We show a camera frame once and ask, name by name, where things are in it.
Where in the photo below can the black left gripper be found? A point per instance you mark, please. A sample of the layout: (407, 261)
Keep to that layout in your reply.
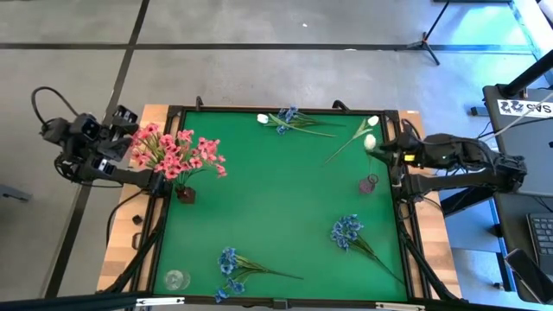
(108, 142)

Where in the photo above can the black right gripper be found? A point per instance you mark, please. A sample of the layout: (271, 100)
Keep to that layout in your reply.
(408, 149)

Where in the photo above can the white artificial tulip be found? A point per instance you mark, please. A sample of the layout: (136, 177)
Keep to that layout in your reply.
(370, 141)
(373, 121)
(262, 118)

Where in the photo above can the pink artificial flower bunch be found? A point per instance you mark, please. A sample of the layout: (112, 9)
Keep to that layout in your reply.
(167, 141)
(209, 147)
(149, 129)

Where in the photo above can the purple glass vase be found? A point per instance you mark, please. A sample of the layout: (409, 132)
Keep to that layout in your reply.
(367, 185)

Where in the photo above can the red glass vase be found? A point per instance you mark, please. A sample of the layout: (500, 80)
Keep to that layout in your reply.
(186, 195)

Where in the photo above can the blue artificial flower bunch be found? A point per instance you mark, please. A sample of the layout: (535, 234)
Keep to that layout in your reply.
(285, 116)
(345, 231)
(227, 259)

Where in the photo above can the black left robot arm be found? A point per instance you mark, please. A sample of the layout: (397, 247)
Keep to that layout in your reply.
(129, 176)

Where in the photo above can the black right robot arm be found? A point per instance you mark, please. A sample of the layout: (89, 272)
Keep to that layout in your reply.
(466, 181)

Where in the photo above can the clear glass vase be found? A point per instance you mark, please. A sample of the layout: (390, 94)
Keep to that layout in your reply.
(176, 280)

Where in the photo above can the yellow gripper tag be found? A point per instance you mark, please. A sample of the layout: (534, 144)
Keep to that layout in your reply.
(409, 157)

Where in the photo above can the black clamp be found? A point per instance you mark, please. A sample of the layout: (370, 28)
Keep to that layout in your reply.
(199, 103)
(341, 105)

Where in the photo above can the small black knob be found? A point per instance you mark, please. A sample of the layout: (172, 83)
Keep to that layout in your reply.
(137, 219)

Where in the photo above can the green table mat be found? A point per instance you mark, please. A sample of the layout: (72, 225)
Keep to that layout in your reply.
(281, 207)

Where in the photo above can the grey floor object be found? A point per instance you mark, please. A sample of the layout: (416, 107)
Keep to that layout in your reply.
(15, 193)

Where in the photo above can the black tripod stand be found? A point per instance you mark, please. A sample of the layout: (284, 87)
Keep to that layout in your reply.
(425, 42)

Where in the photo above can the white printed label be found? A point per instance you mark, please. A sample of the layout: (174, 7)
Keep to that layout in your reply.
(518, 108)

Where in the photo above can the grey laptop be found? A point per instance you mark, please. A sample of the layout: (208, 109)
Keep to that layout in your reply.
(527, 160)

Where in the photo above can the black side desk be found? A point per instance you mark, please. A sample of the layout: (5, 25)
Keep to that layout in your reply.
(518, 216)

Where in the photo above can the black stand pole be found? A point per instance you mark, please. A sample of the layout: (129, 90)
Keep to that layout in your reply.
(531, 73)

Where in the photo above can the black keyboard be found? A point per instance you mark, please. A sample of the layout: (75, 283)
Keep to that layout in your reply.
(542, 237)

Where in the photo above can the black smartphone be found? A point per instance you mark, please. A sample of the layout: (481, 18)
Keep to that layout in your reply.
(525, 274)

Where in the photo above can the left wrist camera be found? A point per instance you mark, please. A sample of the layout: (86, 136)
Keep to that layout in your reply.
(86, 125)

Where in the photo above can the black table frame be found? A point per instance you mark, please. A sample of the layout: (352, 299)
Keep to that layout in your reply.
(242, 108)

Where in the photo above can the silver metal bracket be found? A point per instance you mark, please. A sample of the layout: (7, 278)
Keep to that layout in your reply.
(399, 306)
(160, 301)

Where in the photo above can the black table-level camera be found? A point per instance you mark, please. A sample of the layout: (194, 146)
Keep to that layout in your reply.
(280, 303)

